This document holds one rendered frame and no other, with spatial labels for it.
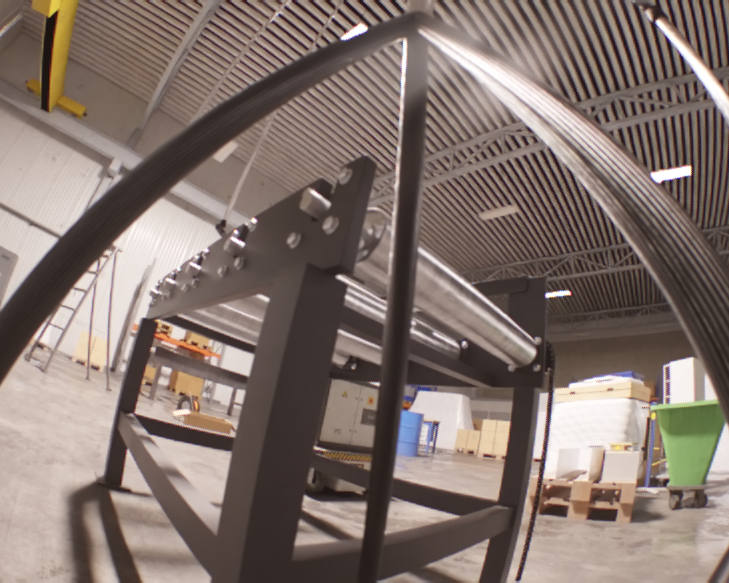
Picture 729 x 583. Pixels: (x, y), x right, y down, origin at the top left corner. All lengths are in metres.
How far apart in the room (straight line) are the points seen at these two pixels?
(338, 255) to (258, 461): 0.28
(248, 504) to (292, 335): 0.22
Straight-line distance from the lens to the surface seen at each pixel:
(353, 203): 0.50
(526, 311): 1.34
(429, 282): 0.66
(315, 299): 0.46
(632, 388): 4.42
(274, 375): 0.43
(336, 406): 2.44
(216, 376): 6.52
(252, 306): 1.08
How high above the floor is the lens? 0.56
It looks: 21 degrees up
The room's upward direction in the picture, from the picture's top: 11 degrees clockwise
